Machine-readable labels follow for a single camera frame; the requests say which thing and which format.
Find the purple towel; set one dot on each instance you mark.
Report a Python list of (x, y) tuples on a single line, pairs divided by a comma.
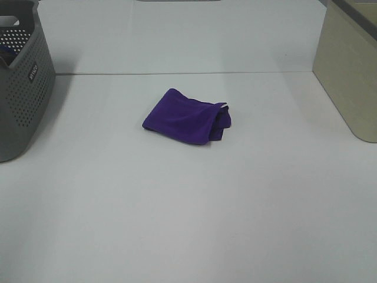
[(188, 120)]

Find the grey perforated laundry basket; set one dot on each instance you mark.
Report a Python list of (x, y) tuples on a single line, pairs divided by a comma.
[(26, 84)]

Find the beige plastic bin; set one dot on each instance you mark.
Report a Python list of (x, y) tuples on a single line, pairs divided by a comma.
[(345, 63)]

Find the dark cloth inside basket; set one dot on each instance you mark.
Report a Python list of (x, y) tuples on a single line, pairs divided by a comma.
[(7, 54)]

